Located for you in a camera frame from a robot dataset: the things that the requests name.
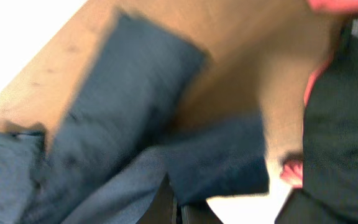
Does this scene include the navy blue shorts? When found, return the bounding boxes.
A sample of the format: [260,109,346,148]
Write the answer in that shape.
[0,14,269,224]

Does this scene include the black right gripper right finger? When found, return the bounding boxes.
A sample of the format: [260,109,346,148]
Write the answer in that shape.
[181,202,223,224]

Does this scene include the red t-shirt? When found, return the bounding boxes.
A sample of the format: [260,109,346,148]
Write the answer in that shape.
[280,0,358,189]

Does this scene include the black garment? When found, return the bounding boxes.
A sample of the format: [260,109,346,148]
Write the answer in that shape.
[301,15,358,223]

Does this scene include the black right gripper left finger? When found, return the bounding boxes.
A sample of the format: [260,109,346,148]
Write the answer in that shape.
[137,175,178,224]

